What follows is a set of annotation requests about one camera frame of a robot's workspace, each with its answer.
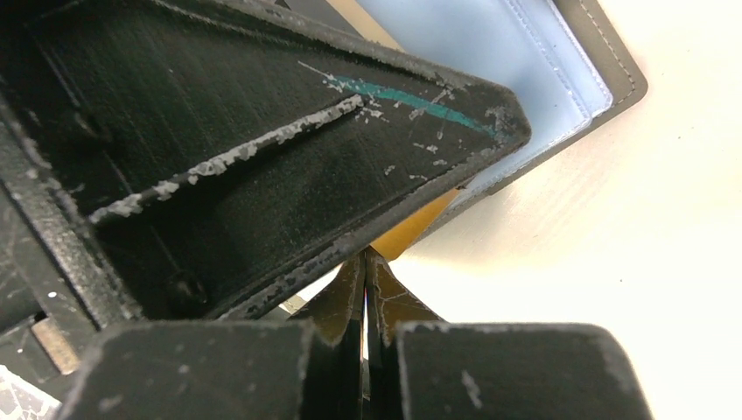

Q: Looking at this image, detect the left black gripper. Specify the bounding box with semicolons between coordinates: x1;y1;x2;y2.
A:
1;99;139;406

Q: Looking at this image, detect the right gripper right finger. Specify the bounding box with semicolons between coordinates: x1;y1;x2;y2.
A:
365;248;652;419

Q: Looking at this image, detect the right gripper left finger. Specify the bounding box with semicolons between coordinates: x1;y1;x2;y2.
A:
57;254;366;419

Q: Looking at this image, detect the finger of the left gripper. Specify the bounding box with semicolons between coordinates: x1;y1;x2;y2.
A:
1;1;531;322

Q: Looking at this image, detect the gold credit card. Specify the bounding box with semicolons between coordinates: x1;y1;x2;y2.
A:
327;0;459;261

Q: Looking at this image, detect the grey leather card holder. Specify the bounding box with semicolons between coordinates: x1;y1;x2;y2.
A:
330;1;648;230

